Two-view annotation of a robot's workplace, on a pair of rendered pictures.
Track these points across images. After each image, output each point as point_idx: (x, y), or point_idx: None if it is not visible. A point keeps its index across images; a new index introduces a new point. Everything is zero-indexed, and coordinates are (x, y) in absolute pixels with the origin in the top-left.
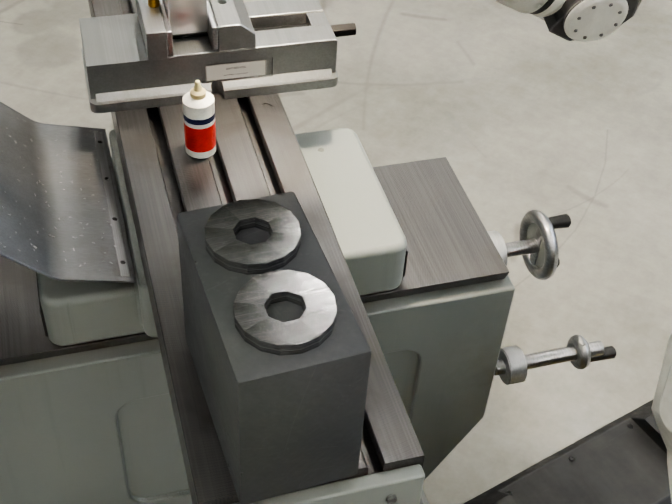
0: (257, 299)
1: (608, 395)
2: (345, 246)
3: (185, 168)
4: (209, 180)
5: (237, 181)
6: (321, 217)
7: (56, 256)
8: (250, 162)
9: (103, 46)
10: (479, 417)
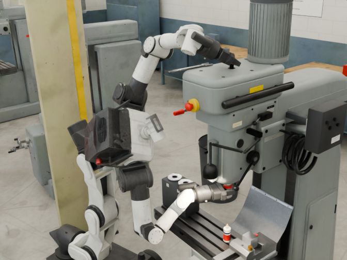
0: (178, 176)
1: None
2: (190, 259)
3: None
4: (219, 234)
5: (213, 236)
6: (191, 234)
7: (237, 225)
8: (214, 241)
9: (262, 237)
10: None
